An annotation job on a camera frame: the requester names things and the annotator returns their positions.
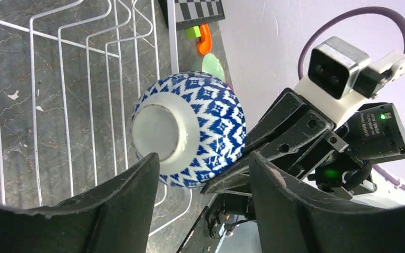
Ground orange curved plastic piece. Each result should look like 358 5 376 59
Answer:
197 24 213 56

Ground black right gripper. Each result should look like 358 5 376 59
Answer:
200 88 405 252

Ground pale green ceramic bowl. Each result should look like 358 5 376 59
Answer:
190 53 226 82

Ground white wire dish rack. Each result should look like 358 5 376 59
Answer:
0 0 194 238

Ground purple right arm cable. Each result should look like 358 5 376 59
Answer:
296 6 405 193

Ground black white chessboard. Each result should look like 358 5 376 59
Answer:
174 0 225 30

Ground blue white patterned bowl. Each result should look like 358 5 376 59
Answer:
130 71 247 188

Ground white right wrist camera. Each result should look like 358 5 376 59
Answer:
294 36 405 128

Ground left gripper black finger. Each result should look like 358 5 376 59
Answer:
0 153 159 252

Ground lime green cube block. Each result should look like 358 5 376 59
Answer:
185 26 201 40

